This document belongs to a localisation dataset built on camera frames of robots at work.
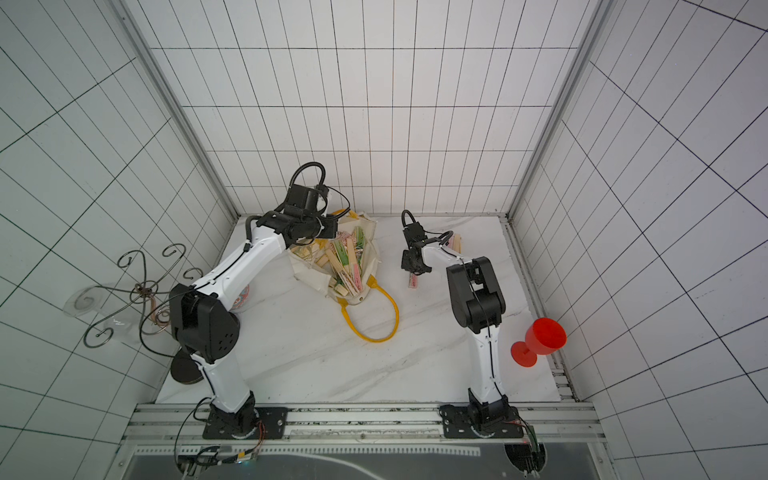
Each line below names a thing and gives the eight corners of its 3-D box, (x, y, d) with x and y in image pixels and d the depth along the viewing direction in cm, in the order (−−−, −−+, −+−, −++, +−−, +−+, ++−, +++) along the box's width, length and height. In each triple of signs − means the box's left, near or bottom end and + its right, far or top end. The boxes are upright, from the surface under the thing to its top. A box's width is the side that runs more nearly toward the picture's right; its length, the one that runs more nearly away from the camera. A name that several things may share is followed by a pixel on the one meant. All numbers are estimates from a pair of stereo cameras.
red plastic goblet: (512, 367, 85) (537, 345, 71) (506, 343, 89) (528, 317, 75) (541, 367, 85) (572, 345, 71) (533, 343, 90) (561, 317, 75)
